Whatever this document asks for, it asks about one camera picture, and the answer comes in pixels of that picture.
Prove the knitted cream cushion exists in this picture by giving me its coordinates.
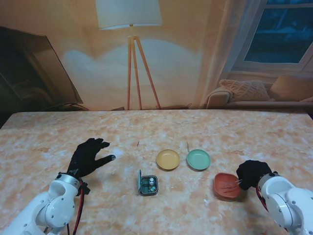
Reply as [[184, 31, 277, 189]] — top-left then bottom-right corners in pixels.
[[219, 78, 274, 102]]

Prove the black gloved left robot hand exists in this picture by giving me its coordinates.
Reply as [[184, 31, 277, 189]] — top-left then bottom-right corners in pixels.
[[67, 138, 117, 177]]

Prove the tripod floor lamp white shade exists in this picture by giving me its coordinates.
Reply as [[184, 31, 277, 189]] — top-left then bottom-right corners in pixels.
[[94, 0, 163, 111]]

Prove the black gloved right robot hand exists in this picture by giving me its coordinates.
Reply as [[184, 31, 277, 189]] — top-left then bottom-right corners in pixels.
[[236, 160, 274, 191]]

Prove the red-orange dish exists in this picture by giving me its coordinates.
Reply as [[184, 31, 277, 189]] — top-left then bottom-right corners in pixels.
[[213, 172, 241, 200]]

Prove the red black arm cable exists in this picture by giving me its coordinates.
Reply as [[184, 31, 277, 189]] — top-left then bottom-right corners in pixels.
[[255, 187, 269, 212], [72, 178, 89, 235]]

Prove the dark cabinet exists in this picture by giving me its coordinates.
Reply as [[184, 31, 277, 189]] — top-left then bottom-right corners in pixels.
[[0, 25, 84, 128]]

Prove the window with white frame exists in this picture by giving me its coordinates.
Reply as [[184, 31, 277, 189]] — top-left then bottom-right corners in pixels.
[[229, 0, 313, 73]]

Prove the red black left arm cable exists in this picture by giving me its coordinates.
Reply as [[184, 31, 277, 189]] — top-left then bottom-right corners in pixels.
[[72, 178, 89, 235]]

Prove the plain beige cushion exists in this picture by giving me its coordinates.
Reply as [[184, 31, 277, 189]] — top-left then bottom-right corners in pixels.
[[268, 74, 313, 102]]

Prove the small pill box blue lid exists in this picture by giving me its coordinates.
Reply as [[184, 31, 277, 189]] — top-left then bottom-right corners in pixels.
[[137, 169, 159, 196]]

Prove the red black right arm cable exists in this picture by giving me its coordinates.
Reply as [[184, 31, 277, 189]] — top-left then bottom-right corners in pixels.
[[255, 187, 269, 212]]

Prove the round green dish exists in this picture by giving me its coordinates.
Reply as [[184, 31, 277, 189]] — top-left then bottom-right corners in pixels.
[[186, 149, 211, 171]]

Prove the round yellow dish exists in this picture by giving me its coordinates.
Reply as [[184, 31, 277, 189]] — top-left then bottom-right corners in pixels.
[[156, 149, 181, 171]]

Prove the beige sofa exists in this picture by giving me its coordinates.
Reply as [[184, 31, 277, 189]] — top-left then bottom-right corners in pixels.
[[202, 74, 313, 110]]

